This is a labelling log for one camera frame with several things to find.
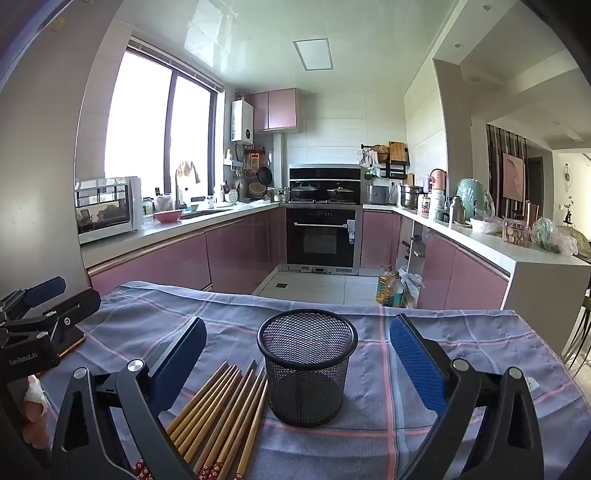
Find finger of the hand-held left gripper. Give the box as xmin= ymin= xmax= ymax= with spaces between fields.
xmin=28 ymin=288 xmax=102 ymax=354
xmin=0 ymin=276 xmax=67 ymax=320

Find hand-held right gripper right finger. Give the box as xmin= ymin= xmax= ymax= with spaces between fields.
xmin=389 ymin=314 xmax=546 ymax=480

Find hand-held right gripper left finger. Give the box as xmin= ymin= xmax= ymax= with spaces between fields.
xmin=51 ymin=316 xmax=208 ymax=480

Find pile of bamboo chopsticks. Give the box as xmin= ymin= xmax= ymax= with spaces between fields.
xmin=131 ymin=359 xmax=270 ymax=480

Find black mesh cup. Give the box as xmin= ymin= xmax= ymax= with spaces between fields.
xmin=257 ymin=308 xmax=359 ymax=428

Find person's left hand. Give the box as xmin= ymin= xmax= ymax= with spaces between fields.
xmin=21 ymin=374 xmax=49 ymax=457

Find yellow oil bottle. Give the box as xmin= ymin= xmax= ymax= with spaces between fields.
xmin=376 ymin=265 xmax=402 ymax=306

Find pink base cabinets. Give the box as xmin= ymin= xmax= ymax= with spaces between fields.
xmin=87 ymin=205 xmax=281 ymax=297
xmin=416 ymin=230 xmax=511 ymax=313

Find white countertop oven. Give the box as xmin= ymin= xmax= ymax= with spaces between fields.
xmin=74 ymin=176 xmax=144 ymax=245

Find blue plaid cloth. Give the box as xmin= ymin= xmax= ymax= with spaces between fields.
xmin=28 ymin=281 xmax=591 ymax=480

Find white bowl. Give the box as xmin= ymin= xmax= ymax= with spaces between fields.
xmin=469 ymin=216 xmax=502 ymax=234

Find black built-in oven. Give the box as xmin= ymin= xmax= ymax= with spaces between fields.
xmin=284 ymin=206 xmax=359 ymax=271

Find clear egg container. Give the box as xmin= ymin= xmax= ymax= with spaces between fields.
xmin=501 ymin=218 xmax=531 ymax=246

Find green round appliance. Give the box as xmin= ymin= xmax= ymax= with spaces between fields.
xmin=457 ymin=178 xmax=495 ymax=220

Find plastic bag of greens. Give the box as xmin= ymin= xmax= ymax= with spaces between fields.
xmin=531 ymin=217 xmax=579 ymax=255

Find kitchen window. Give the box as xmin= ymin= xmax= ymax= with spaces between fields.
xmin=104 ymin=44 xmax=219 ymax=200

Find black range hood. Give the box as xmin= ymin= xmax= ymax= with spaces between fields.
xmin=289 ymin=164 xmax=363 ymax=204

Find white water heater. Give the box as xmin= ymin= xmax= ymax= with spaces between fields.
xmin=230 ymin=99 xmax=255 ymax=143

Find ceiling light panel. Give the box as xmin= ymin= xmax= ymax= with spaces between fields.
xmin=292 ymin=39 xmax=334 ymax=71

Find wall rack with cutting boards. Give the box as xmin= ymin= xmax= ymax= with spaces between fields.
xmin=361 ymin=140 xmax=411 ymax=181

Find framed wall picture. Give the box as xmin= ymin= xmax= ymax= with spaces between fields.
xmin=502 ymin=152 xmax=525 ymax=202

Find pink wall cabinet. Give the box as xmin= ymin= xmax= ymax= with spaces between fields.
xmin=246 ymin=89 xmax=299 ymax=134

